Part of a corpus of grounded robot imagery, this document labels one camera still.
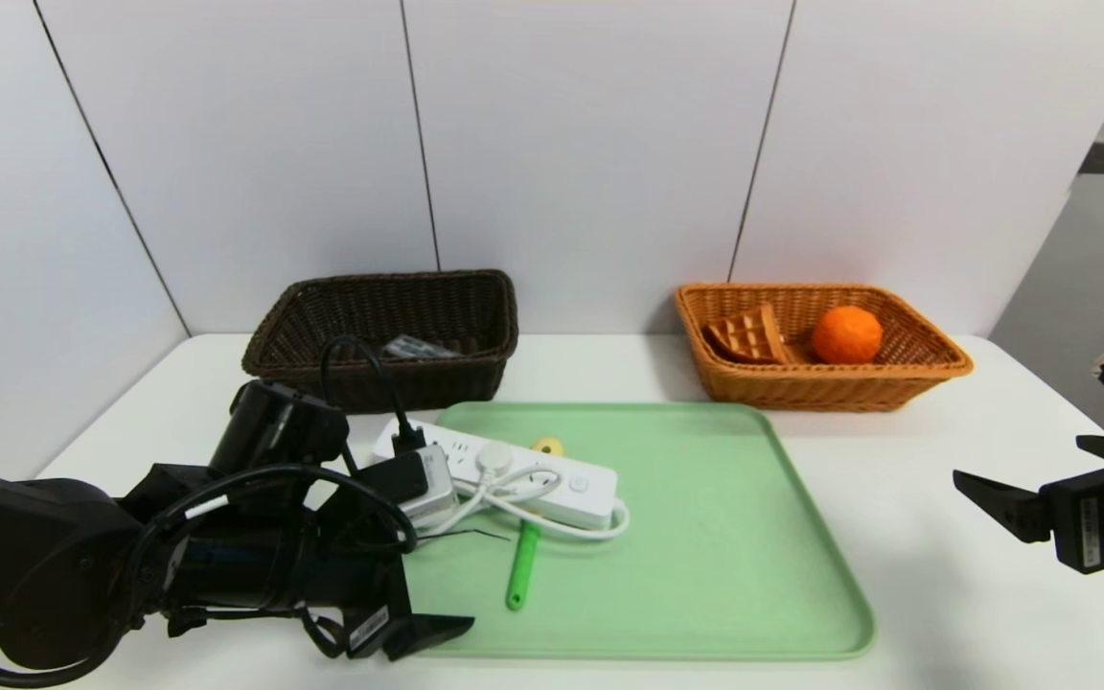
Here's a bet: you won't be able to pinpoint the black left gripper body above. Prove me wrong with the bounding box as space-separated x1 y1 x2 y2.
269 504 415 660

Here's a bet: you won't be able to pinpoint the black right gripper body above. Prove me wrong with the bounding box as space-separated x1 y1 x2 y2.
1039 454 1104 575

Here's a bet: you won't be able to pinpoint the yellow spoon with green handle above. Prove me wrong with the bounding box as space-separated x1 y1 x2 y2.
506 436 565 611

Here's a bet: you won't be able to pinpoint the white power strip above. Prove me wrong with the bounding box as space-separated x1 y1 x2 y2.
372 419 620 533

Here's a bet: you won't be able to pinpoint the orange fruit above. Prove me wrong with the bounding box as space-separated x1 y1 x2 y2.
810 306 885 365

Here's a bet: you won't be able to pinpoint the grey translucent compass case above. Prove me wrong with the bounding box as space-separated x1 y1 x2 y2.
384 335 465 362

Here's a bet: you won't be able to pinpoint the toy cake slice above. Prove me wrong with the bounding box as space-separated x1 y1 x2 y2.
705 307 793 365

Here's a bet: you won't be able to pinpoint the orange wicker basket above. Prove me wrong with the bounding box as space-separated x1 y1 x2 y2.
675 283 975 413

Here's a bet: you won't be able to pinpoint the dark brown wicker basket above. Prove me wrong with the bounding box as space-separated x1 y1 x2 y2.
241 269 519 415

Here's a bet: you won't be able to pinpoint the light green plastic tray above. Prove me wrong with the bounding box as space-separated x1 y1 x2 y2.
399 401 877 662

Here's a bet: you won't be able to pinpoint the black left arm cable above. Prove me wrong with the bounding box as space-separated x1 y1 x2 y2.
0 335 515 689

